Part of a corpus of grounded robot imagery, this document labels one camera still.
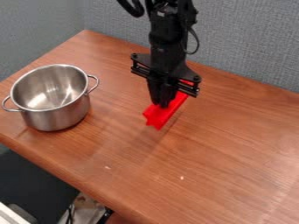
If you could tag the red plastic block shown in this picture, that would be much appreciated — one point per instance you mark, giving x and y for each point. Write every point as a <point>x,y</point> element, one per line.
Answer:
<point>157,116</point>

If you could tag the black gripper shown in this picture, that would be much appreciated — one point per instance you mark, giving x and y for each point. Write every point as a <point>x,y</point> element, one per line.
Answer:
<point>164,69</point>

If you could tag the stainless steel pot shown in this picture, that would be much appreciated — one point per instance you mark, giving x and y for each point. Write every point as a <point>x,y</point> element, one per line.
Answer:
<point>50,96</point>

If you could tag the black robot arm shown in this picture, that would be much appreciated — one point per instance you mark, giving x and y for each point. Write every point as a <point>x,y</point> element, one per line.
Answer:
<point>170,17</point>

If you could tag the grey bag under table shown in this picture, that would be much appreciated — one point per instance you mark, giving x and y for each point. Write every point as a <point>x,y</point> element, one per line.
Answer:
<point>85,211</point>

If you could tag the white object bottom left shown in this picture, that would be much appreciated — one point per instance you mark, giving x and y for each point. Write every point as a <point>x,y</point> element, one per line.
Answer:
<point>12,215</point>

